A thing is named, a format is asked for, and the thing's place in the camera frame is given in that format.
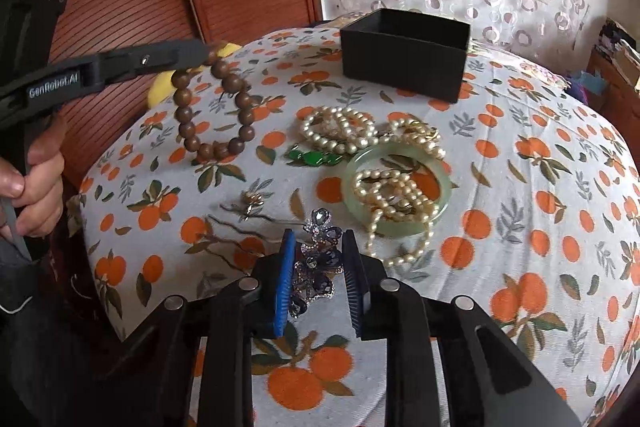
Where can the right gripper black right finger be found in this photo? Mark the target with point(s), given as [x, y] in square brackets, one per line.
[356, 281]

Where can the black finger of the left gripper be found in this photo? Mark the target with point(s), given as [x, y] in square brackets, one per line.
[128, 63]

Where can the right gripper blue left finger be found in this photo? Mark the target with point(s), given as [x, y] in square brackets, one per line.
[282, 296]

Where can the purple rhinestone brooch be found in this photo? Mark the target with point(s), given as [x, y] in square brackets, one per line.
[317, 260]

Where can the round pearl bracelet cluster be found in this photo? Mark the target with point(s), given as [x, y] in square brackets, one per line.
[339, 130]

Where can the black square jewelry box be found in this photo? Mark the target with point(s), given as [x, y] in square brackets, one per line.
[411, 51]

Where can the person's left hand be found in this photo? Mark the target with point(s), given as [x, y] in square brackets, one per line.
[39, 194]

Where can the yellow striped plush toy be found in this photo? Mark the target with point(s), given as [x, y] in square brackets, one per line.
[161, 87]

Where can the pale green jade bangle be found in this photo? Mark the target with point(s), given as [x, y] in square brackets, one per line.
[360, 211]

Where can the small gold pearl brooch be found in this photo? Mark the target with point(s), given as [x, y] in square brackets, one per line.
[252, 201]

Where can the green jade pendant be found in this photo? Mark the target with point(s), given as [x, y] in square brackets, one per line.
[311, 158]

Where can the orange print bed cloth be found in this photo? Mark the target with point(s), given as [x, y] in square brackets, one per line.
[541, 230]

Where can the teal cloth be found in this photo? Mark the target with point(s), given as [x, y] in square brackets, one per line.
[583, 84]

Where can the wooden side cabinet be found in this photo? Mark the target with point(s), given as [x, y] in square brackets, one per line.
[621, 102]

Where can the stack of papers and boxes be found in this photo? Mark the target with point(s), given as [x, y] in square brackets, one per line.
[619, 48]

